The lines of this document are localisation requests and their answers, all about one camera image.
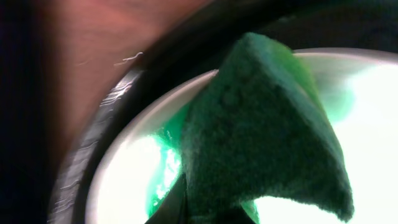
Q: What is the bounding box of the round black tray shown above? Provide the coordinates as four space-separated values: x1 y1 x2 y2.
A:
49 0 397 224

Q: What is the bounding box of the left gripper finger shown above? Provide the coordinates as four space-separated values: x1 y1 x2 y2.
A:
145 174 188 224

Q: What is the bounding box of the green scouring sponge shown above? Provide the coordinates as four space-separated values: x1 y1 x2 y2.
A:
180 33 354 223

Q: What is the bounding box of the white plate with green stain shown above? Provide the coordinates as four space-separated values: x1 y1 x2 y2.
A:
84 50 397 223

